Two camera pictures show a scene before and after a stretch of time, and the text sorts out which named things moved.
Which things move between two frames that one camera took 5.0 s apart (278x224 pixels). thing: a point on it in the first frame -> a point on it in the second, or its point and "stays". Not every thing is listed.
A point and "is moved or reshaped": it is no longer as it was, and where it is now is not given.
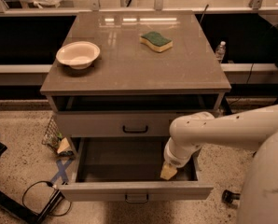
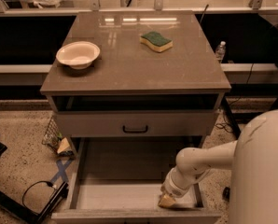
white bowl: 77,54 stays
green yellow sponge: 156,41 stays
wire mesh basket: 52,135 stays
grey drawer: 129,169 is moved or reshaped
